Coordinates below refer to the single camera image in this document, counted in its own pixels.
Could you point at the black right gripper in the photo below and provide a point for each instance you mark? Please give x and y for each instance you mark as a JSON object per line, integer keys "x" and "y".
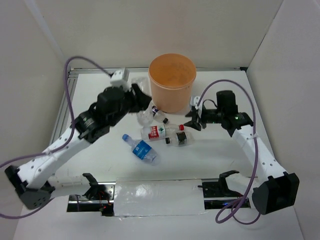
{"x": 194, "y": 123}

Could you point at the light blue label bottle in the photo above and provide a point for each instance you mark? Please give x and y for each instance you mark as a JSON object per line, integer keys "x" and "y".
{"x": 142, "y": 150}

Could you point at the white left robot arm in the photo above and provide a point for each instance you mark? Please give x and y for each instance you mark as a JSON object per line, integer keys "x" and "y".
{"x": 34, "y": 181}

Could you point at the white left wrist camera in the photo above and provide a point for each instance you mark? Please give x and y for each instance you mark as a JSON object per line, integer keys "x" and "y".
{"x": 120, "y": 78}

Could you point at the red green label bottle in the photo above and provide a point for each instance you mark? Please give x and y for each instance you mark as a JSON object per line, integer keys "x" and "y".
{"x": 159, "y": 132}

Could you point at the black label clear bottle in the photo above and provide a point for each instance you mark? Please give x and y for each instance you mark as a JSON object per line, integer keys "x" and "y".
{"x": 180, "y": 139}

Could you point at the dark blue label bottle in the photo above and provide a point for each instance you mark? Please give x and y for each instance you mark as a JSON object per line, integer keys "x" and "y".
{"x": 157, "y": 114}

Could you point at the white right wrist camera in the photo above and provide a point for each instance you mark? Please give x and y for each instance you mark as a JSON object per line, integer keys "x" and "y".
{"x": 196, "y": 101}

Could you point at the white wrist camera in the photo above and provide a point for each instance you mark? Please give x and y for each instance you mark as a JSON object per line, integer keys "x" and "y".
{"x": 120, "y": 78}
{"x": 196, "y": 101}

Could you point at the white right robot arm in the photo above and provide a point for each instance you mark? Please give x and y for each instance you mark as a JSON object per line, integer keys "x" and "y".
{"x": 273, "y": 188}

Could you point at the crushed clear label-less bottle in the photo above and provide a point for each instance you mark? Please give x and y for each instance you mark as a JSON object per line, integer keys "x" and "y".
{"x": 144, "y": 117}

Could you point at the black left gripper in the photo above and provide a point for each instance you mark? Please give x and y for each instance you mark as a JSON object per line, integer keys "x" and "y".
{"x": 141, "y": 101}

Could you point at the orange plastic bin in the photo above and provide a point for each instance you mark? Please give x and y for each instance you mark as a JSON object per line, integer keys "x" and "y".
{"x": 171, "y": 81}

